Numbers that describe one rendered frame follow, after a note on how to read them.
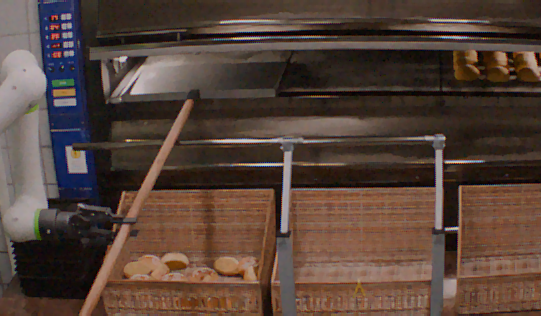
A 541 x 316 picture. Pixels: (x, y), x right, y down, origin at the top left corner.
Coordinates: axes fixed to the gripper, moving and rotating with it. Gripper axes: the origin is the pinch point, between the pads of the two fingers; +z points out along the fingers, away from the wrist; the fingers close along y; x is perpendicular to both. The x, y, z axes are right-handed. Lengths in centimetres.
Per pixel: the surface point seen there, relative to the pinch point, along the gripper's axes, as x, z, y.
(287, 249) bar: -41, 37, 27
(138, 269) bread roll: -77, -22, 54
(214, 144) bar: -63, 13, 1
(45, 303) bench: -57, -55, 60
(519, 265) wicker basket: -85, 115, 59
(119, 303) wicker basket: -59, -26, 59
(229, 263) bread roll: -83, 10, 54
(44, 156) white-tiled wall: -100, -62, 20
